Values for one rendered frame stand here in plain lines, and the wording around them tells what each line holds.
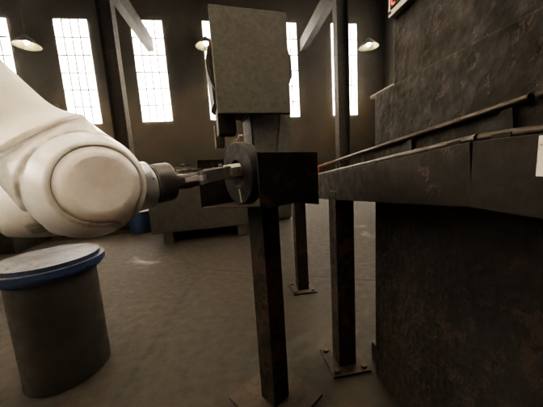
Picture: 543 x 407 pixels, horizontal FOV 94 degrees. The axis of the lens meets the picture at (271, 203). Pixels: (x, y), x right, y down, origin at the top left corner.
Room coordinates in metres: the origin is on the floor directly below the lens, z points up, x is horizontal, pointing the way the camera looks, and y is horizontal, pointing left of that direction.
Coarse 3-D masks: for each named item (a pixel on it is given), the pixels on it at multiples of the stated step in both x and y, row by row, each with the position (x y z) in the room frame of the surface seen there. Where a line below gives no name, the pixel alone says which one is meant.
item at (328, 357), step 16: (304, 208) 1.32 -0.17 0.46; (336, 208) 0.77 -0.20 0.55; (352, 208) 0.78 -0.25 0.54; (304, 224) 1.32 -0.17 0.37; (336, 224) 0.77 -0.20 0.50; (352, 224) 0.78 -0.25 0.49; (304, 240) 1.32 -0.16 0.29; (336, 240) 0.77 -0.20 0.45; (352, 240) 0.78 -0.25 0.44; (304, 256) 1.32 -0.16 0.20; (336, 256) 0.77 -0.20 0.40; (352, 256) 0.78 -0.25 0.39; (304, 272) 1.32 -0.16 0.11; (336, 272) 0.77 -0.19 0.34; (352, 272) 0.78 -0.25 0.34; (304, 288) 1.32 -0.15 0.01; (336, 288) 0.78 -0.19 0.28; (352, 288) 0.78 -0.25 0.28; (336, 304) 0.78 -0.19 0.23; (352, 304) 0.78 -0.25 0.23; (336, 320) 0.78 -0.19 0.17; (352, 320) 0.77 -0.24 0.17; (336, 336) 0.79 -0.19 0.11; (352, 336) 0.77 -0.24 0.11; (336, 352) 0.79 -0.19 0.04; (352, 352) 0.77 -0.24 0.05; (336, 368) 0.75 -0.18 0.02; (352, 368) 0.76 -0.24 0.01; (368, 368) 0.75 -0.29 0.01
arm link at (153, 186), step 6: (144, 162) 0.47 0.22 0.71; (144, 168) 0.45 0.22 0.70; (150, 168) 0.46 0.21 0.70; (150, 174) 0.45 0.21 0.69; (150, 180) 0.45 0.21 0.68; (156, 180) 0.46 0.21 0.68; (150, 186) 0.45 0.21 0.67; (156, 186) 0.45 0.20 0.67; (150, 192) 0.45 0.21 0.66; (156, 192) 0.45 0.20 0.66; (150, 198) 0.45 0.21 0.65; (156, 198) 0.45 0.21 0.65; (144, 204) 0.44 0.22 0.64; (150, 204) 0.45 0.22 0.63; (156, 204) 0.47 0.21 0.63
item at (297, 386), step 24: (264, 168) 0.54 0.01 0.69; (288, 168) 0.59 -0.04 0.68; (312, 168) 0.65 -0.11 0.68; (216, 192) 0.75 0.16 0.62; (264, 192) 0.54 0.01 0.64; (288, 192) 0.59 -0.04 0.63; (312, 192) 0.65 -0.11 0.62; (264, 216) 0.64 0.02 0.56; (264, 240) 0.63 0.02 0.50; (264, 264) 0.64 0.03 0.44; (264, 288) 0.64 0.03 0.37; (264, 312) 0.65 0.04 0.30; (264, 336) 0.65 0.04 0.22; (264, 360) 0.66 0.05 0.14; (264, 384) 0.66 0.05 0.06; (288, 384) 0.71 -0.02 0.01
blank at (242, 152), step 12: (240, 144) 0.61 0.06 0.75; (228, 156) 0.66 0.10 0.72; (240, 156) 0.61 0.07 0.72; (252, 156) 0.58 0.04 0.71; (252, 168) 0.57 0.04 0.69; (228, 180) 0.68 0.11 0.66; (240, 180) 0.67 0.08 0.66; (252, 180) 0.57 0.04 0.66; (240, 192) 0.62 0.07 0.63; (252, 192) 0.59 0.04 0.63
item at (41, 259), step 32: (32, 256) 0.86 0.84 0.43; (64, 256) 0.84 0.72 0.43; (96, 256) 0.86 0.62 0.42; (0, 288) 0.71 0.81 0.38; (32, 288) 0.73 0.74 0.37; (64, 288) 0.77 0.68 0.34; (96, 288) 0.88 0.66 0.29; (32, 320) 0.73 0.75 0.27; (64, 320) 0.76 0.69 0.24; (96, 320) 0.85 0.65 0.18; (32, 352) 0.73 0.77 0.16; (64, 352) 0.75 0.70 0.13; (96, 352) 0.83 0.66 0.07; (32, 384) 0.73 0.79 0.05; (64, 384) 0.74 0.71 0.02
